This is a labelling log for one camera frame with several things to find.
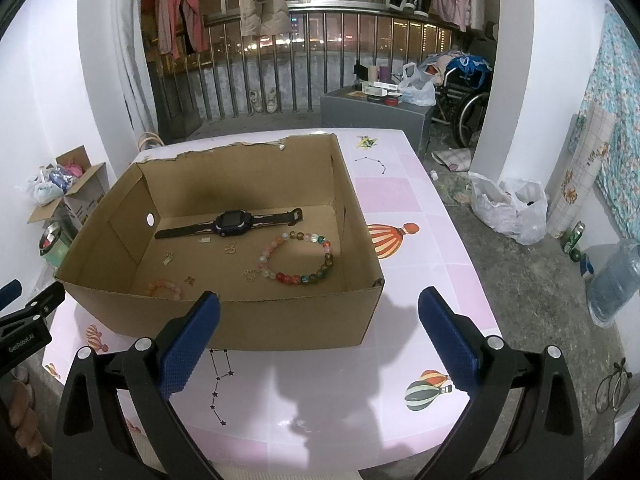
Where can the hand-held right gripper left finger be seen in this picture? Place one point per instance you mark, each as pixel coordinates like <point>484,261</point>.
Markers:
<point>190,345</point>

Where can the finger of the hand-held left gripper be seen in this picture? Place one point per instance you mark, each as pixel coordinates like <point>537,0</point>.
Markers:
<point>11,292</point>
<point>42,305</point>

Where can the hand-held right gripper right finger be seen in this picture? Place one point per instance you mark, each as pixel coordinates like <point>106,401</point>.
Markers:
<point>450,342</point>

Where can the brown cardboard box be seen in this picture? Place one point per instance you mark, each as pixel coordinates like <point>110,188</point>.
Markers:
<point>280,320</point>

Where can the outline butterfly charm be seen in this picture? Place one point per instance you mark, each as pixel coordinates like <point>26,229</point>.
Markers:
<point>228,248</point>

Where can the black smartwatch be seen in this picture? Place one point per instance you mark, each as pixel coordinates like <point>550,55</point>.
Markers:
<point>230,222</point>

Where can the person's left hand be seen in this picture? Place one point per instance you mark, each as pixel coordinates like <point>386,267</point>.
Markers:
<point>24,410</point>

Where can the green jar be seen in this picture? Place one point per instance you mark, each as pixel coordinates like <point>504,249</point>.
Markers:
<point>55,247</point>

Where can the bundle of plastic bags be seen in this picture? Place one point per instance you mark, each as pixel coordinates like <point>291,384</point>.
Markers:
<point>47,185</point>

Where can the small open cardboard box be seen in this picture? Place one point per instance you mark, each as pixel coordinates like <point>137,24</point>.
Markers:
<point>82,195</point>

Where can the large white plastic bag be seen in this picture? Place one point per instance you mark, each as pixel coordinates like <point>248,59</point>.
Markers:
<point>510,210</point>

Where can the pink printed tablecloth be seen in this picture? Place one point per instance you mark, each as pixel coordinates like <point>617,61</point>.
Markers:
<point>400,190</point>

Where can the green bottle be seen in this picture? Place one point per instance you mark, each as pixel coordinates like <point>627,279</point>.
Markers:
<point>574,240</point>

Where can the clear water jug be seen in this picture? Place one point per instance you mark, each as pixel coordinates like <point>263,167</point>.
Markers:
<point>615,285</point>

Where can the paper on floor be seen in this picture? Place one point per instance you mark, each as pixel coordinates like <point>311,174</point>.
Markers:
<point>452,159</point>

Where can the rolled floral mat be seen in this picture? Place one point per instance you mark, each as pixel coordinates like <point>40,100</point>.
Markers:
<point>580,175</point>

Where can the wheelchair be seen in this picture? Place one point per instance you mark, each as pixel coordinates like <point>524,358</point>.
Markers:
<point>467,110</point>

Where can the grey cabinet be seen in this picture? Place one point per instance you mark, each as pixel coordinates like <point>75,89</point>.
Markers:
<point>370,120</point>

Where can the white shoe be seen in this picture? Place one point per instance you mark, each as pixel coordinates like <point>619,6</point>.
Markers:
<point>272,101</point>
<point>255,101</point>

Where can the small white plastic bag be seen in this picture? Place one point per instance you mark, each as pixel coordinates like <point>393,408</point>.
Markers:
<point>417,87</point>

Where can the stack of flat boxes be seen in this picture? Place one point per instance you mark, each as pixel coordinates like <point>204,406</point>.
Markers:
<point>382,92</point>

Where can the white curtain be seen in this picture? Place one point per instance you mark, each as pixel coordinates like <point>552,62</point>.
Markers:
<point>132,60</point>

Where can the purple cup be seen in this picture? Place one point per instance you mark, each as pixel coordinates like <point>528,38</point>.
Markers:
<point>384,74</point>

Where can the blue bag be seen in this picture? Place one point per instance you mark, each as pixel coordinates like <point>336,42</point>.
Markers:
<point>470,66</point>

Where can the small black object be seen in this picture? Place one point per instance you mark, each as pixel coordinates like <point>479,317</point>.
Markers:
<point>359,75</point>

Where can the teal floral hanging cloth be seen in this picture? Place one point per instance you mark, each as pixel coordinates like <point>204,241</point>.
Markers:
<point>617,110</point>

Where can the metal balcony railing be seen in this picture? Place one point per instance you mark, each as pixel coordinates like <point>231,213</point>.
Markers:
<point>310,60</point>

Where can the red hanging garment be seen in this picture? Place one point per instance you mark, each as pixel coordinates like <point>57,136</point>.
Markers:
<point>182,5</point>

